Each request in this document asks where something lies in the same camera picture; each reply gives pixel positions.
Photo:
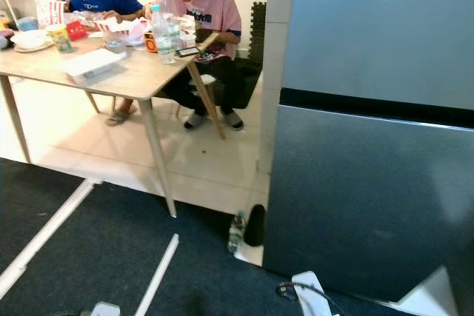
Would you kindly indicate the black smartphone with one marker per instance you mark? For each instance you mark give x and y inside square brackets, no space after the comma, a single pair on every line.
[187,51]

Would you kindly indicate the light blue cup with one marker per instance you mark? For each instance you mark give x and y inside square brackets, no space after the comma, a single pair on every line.
[27,24]

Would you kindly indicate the black rounded object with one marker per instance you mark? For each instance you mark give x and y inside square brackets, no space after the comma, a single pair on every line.
[255,227]

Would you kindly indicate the short white floor strip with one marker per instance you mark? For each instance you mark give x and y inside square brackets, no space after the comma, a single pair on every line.
[158,275]

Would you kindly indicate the orange black device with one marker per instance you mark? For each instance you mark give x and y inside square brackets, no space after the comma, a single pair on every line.
[150,42]

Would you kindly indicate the white empty bowl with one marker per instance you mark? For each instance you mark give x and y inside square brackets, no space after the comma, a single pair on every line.
[31,39]

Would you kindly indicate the yellow paper cup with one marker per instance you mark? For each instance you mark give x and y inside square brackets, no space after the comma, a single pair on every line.
[59,38]

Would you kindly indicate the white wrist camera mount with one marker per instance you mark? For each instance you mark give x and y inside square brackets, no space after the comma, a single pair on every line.
[311,297]
[106,310]

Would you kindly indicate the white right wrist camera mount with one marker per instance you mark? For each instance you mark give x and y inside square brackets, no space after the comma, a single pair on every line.
[311,297]

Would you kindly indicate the red white food tray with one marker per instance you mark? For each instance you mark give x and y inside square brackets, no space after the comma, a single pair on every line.
[116,26]

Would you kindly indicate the red carton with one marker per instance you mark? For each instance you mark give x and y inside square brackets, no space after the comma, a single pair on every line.
[75,30]

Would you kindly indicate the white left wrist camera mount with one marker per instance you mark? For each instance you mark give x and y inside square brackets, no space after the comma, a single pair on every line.
[106,310]

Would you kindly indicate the white shelf rack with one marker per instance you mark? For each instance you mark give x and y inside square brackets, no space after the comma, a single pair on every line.
[7,1]

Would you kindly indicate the white flat box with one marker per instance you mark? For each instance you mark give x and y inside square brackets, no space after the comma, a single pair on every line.
[92,64]

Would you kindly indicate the white paper cup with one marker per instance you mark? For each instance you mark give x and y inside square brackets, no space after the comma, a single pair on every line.
[188,40]

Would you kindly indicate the long white floor strip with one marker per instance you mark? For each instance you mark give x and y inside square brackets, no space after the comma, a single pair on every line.
[44,238]

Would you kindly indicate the grey blue fridge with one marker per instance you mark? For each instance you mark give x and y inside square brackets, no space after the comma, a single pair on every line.
[363,197]

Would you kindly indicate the clear labelled water bottle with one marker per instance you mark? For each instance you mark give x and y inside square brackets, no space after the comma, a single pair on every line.
[163,38]

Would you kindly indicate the black foam mat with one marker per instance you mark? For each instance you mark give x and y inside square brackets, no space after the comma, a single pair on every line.
[258,31]

